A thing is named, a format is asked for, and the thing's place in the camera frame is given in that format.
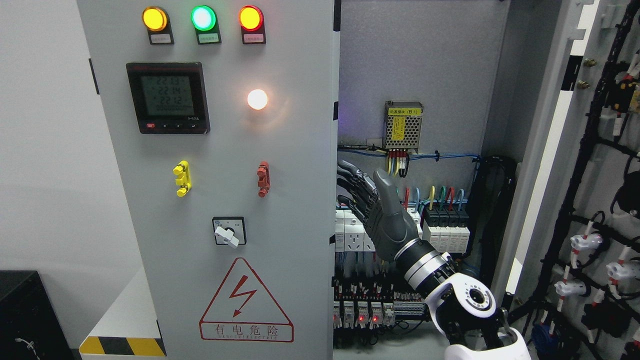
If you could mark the yellow terminal connector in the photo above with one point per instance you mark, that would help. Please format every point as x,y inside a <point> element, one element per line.
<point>183,178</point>

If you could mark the grey cabinet back panel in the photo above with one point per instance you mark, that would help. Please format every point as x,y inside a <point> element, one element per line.
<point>442,53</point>

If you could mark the red electrical hazard warning sticker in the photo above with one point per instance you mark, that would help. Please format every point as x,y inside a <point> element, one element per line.
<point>243,309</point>

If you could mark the lower relay terminal row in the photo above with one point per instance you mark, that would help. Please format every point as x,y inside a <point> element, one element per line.
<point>367,307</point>

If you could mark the red indicator lamp left door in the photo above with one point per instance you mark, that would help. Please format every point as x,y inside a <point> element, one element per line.
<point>252,25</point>

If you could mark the red terminal connector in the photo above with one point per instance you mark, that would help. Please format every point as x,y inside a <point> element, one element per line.
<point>263,179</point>

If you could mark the yellow indicator lamp left door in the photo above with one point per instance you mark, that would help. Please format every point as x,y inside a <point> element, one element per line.
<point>158,26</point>

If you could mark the black box at left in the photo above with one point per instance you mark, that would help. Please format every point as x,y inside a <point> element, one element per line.
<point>29,327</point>

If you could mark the white breaker and socket row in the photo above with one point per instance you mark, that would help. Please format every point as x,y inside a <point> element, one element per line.
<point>350,234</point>

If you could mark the black digital power meter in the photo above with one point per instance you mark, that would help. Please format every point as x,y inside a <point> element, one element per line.
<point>169,98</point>

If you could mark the dark grey robotic left hand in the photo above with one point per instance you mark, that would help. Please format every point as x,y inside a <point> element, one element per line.
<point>374,200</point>

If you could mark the green indicator lamp left door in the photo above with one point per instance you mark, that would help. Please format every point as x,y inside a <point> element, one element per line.
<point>206,26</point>

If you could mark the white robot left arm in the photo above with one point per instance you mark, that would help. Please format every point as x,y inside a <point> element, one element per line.
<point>462,308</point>

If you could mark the left door rotary selector switch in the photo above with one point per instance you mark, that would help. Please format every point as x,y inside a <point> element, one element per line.
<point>229,231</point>

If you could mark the black surge protector module row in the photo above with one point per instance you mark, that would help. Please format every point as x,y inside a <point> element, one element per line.
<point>446,230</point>

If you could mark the perforated metal power supply module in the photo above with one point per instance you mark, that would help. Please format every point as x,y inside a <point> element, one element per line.
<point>403,125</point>

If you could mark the grey cabinet door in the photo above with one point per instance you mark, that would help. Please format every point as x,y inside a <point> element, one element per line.
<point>289,233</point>
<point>552,59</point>

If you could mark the white glowing indicator lamp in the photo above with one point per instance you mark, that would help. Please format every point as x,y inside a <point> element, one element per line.
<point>257,99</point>

